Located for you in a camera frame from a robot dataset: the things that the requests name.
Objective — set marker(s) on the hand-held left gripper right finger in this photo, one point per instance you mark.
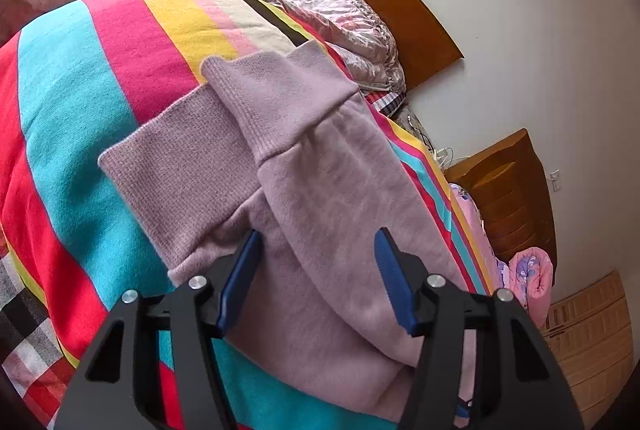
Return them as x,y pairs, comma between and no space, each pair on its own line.
392,281

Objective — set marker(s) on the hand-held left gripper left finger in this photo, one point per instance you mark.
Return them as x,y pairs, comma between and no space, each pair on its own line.
240,281

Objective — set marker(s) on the lilac knit sweater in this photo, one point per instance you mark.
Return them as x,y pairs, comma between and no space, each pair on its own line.
310,190

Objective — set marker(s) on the pink bed sheet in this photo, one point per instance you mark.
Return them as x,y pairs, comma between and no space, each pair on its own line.
472,220

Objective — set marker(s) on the white power strip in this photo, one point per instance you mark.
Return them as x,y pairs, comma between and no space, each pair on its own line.
440,155

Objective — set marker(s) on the wooden headboard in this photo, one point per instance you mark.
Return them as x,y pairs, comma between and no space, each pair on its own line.
505,200
410,24

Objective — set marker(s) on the rolled pink floral quilt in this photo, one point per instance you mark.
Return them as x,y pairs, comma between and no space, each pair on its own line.
535,275

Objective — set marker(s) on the red striped cloth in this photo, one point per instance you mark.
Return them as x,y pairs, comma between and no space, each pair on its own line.
387,102

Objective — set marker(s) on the striped colourful blanket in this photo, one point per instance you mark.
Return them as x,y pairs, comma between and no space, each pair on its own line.
75,134

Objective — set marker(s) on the white wall socket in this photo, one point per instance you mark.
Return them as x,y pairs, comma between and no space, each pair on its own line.
555,178

